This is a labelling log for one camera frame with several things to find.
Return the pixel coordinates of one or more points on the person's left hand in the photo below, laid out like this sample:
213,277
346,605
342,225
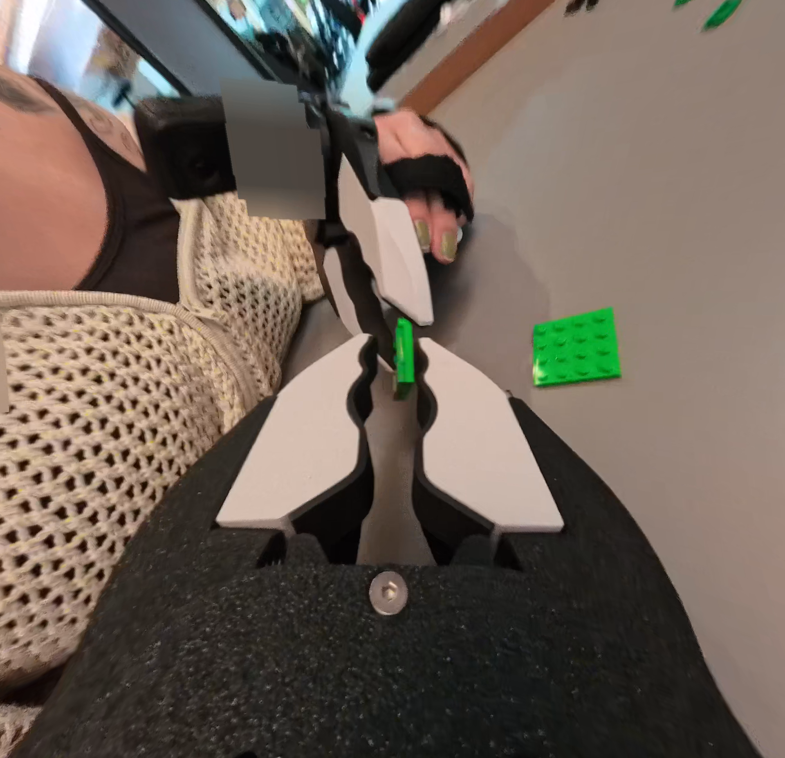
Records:
423,157

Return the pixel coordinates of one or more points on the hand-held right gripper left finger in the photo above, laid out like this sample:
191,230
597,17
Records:
294,457

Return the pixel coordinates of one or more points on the bright green square lego plate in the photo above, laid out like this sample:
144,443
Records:
576,347
405,359

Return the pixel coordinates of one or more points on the large black screen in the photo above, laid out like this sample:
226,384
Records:
184,28

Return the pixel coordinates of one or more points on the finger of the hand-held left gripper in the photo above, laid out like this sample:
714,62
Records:
343,292
398,261

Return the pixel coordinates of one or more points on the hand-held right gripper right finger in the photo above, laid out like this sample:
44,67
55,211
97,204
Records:
490,457

